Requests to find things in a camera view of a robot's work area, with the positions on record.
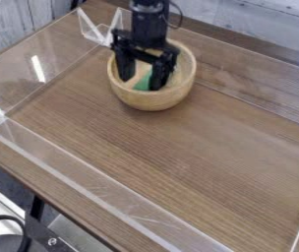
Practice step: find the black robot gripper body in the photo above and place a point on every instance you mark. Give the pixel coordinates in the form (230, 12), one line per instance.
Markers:
(150, 24)

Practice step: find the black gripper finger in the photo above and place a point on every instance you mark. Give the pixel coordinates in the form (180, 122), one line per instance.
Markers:
(162, 70)
(125, 64)

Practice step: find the green rectangular block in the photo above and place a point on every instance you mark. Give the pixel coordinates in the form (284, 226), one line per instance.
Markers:
(143, 83)

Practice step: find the light wooden bowl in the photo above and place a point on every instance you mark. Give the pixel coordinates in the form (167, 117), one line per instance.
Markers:
(167, 96)

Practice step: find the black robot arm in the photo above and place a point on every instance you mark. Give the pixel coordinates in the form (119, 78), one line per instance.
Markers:
(145, 42)

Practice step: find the black metal table leg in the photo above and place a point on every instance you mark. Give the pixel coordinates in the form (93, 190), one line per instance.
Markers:
(38, 208)

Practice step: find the clear acrylic corner bracket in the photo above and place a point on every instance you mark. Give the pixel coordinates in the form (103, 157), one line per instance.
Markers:
(99, 33)

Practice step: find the black metal base plate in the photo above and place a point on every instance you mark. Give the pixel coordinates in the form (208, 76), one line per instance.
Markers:
(44, 239)

